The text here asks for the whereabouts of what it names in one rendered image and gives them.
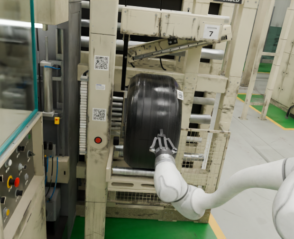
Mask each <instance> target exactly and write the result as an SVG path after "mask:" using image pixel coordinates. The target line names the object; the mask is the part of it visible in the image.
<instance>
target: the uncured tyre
mask: <svg viewBox="0 0 294 239"><path fill-rule="evenodd" d="M177 90H180V91H181V88H180V85H179V83H178V82H177V81H176V80H175V79H174V78H173V77H171V76H168V75H158V74H144V73H140V74H136V75H135V76H133V77H132V78H131V79H130V81H129V86H128V94H127V106H126V118H125V130H124V143H123V157H124V161H125V162H126V163H127V164H128V165H129V166H130V167H133V168H145V169H151V167H155V158H156V156H155V154H154V153H153V152H151V153H150V152H149V149H150V147H151V146H152V144H153V141H154V138H155V137H156V138H157V135H158V134H159V129H163V134H165V137H166V138H170V140H171V142H172V143H173V145H174V147H175V148H176V149H177V150H178V146H179V141H180V134H181V124H182V100H181V99H178V98H177ZM139 139H142V140H139ZM145 139H148V140H145ZM173 158H174V159H175V158H176V154H173ZM153 169H154V168H153Z"/></svg>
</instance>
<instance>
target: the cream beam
mask: <svg viewBox="0 0 294 239"><path fill-rule="evenodd" d="M224 20H225V19H224V18H219V17H215V16H206V15H198V14H189V13H180V12H171V11H162V10H153V9H141V8H132V7H122V13H121V27H120V33H121V34H130V35H139V36H149V37H162V38H171V39H181V40H191V41H200V42H210V43H220V42H221V35H222V30H223V25H224ZM205 24H208V25H217V26H220V29H219V34H218V39H208V38H203V33H204V27H205Z"/></svg>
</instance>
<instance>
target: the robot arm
mask: <svg viewBox="0 0 294 239"><path fill-rule="evenodd" d="M156 142H158V148H157V149H156V150H155V145H156ZM161 142H163V146H164V147H162V144H161ZM167 144H168V146H169V148H170V149H169V148H168V147H167ZM149 152H150V153H151V152H153V153H154V154H155V156H156V158H155V172H154V186H155V190H156V193H157V195H158V197H159V198H160V200H162V201H164V202H167V203H171V204H172V205H173V206H174V207H175V209H176V210H177V211H178V212H180V213H181V214H182V215H183V216H184V217H186V218H188V219H191V220H198V219H200V218H201V217H202V216H203V215H204V213H205V210H206V209H212V208H217V207H219V206H222V205H223V204H225V203H226V202H228V201H229V200H231V199H232V198H233V197H235V196H236V195H238V194H239V193H241V192H242V191H244V190H246V189H249V188H265V189H271V190H277V193H276V196H275V198H274V201H273V206H272V218H273V223H274V227H275V229H276V231H277V233H278V235H279V236H280V237H281V239H294V157H290V158H284V159H281V160H277V161H274V162H270V163H266V164H261V165H256V166H252V167H248V168H245V169H242V170H240V171H238V172H236V173H235V174H233V175H232V176H231V177H230V178H229V179H228V180H227V181H226V182H225V183H224V184H223V185H222V186H221V187H219V188H218V189H217V190H216V191H215V192H214V193H205V192H204V190H203V189H201V188H197V187H194V186H192V185H188V184H187V183H186V181H185V180H184V179H183V177H182V176H181V174H180V172H179V171H178V170H177V168H176V165H175V159H174V158H173V154H176V153H177V149H176V148H175V147H174V145H173V143H172V142H171V140H170V138H166V137H165V134H163V129H159V134H158V135H157V138H156V137H155V138H154V141H153V144H152V146H151V147H150V149H149Z"/></svg>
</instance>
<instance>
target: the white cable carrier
mask: <svg viewBox="0 0 294 239"><path fill-rule="evenodd" d="M88 76H89V75H88V74H86V76H85V75H84V76H83V75H82V76H81V78H84V79H88ZM80 104H81V105H80V106H81V107H80V109H81V110H80V151H86V152H87V149H86V146H87V145H86V144H87V118H88V115H87V109H88V108H87V107H88V105H87V104H88V81H81V103H80Z"/></svg>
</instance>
